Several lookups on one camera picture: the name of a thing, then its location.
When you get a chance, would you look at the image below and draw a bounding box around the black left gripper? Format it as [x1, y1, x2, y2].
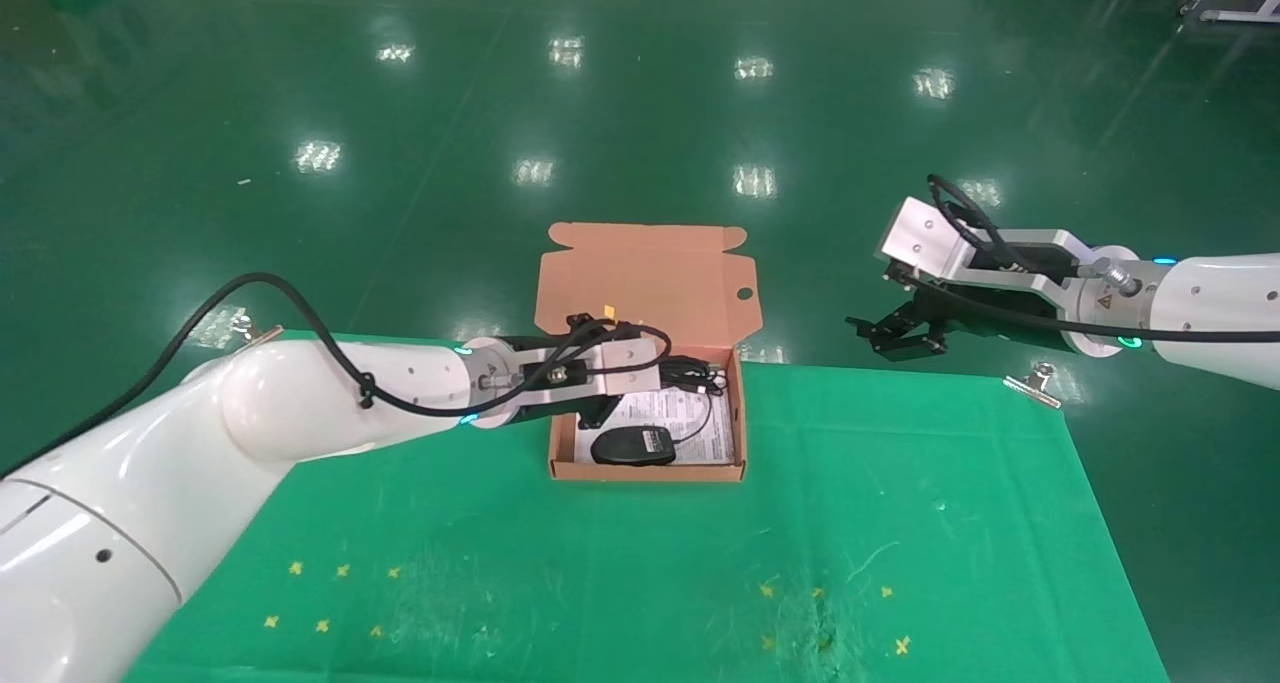
[498, 335, 626, 433]

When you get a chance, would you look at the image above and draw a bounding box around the metal cloth clip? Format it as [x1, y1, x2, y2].
[1003, 361, 1064, 410]
[230, 312, 285, 347]

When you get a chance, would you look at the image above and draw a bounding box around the green table cloth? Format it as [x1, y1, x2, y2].
[120, 331, 1171, 683]

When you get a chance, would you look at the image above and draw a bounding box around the black data cable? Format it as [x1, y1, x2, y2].
[660, 355, 728, 397]

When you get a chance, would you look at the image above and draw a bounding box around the black wired mouse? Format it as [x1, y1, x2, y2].
[590, 395, 715, 468]

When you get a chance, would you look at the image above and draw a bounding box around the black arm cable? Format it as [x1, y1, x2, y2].
[883, 173, 1280, 345]
[0, 271, 673, 480]

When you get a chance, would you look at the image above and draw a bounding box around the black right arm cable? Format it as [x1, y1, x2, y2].
[883, 173, 1280, 345]

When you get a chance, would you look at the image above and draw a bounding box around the white printed paper sheet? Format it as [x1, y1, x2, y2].
[574, 388, 737, 467]

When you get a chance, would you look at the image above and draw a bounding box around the brown cardboard box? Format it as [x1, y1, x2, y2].
[533, 221, 764, 483]

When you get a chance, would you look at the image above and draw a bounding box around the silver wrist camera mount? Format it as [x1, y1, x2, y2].
[485, 326, 674, 406]
[876, 196, 1141, 310]

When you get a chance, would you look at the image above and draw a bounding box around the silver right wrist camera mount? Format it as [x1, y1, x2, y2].
[876, 196, 1141, 310]

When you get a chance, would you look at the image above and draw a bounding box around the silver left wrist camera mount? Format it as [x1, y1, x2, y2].
[485, 326, 674, 406]

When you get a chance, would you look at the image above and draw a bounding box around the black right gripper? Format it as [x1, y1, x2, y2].
[845, 280, 1069, 363]

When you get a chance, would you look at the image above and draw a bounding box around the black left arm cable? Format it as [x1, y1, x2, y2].
[0, 271, 673, 480]

